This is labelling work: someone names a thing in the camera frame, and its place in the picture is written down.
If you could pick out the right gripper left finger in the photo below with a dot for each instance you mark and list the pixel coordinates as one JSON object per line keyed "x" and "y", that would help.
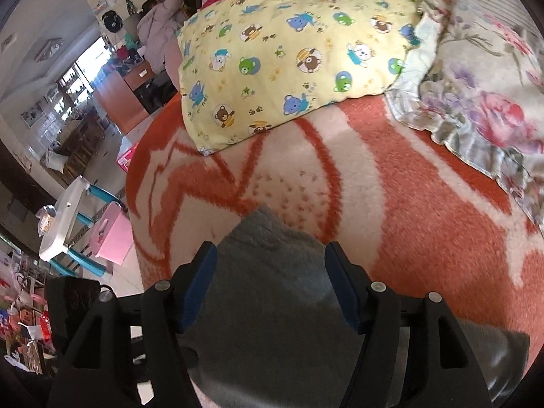
{"x": 123, "y": 341}

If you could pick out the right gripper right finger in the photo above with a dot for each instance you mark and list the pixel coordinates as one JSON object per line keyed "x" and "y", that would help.
{"x": 413, "y": 351}

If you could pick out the grey sweatpants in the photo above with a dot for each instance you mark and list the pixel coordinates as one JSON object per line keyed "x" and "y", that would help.
{"x": 271, "y": 333}

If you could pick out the pink child chair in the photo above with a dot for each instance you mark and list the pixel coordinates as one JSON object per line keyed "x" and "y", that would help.
{"x": 111, "y": 236}

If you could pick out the white and teal child chair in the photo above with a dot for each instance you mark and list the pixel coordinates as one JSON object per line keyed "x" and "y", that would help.
{"x": 53, "y": 241}

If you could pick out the orange and white blanket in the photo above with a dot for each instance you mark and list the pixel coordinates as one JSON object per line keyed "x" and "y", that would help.
{"x": 409, "y": 212}

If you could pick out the brown wooden cabinet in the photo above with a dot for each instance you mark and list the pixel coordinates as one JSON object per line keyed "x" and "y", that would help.
{"x": 116, "y": 94}

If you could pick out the floral pillow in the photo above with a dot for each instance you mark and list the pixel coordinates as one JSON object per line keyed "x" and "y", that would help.
{"x": 477, "y": 87}

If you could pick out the yellow cartoon bear pillow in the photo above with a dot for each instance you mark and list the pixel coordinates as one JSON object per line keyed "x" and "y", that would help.
{"x": 251, "y": 65}

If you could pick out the pink jacket on chair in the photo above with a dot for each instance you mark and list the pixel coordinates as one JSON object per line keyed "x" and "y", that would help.
{"x": 159, "y": 23}

